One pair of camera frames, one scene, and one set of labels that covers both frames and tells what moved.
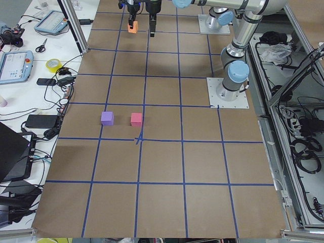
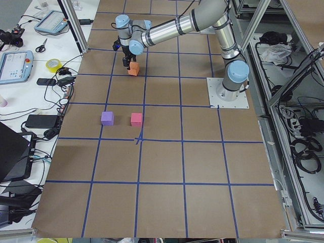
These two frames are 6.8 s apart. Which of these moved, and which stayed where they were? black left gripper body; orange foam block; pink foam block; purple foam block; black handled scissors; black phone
Moved: orange foam block; black left gripper body
Stayed: black phone; black handled scissors; pink foam block; purple foam block
